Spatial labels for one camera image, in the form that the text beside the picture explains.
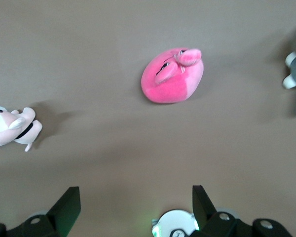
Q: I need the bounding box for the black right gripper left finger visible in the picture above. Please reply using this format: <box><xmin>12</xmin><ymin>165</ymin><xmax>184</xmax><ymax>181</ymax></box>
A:
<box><xmin>22</xmin><ymin>186</ymin><xmax>81</xmax><ymax>237</ymax></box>

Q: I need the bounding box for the brown table cover cloth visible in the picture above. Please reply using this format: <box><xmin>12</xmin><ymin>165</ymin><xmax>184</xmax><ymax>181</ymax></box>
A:
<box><xmin>0</xmin><ymin>0</ymin><xmax>296</xmax><ymax>237</ymax></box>

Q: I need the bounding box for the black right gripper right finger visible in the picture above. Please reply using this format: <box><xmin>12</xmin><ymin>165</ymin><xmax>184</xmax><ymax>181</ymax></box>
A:
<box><xmin>189</xmin><ymin>185</ymin><xmax>254</xmax><ymax>237</ymax></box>

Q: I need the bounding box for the round hot pink plush toy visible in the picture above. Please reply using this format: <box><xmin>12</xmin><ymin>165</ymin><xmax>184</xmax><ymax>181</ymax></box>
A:
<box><xmin>141</xmin><ymin>47</ymin><xmax>205</xmax><ymax>105</ymax></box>

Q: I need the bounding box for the pale pink dog plush toy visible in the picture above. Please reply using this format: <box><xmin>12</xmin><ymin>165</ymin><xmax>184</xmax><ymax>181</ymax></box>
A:
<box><xmin>0</xmin><ymin>105</ymin><xmax>43</xmax><ymax>153</ymax></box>

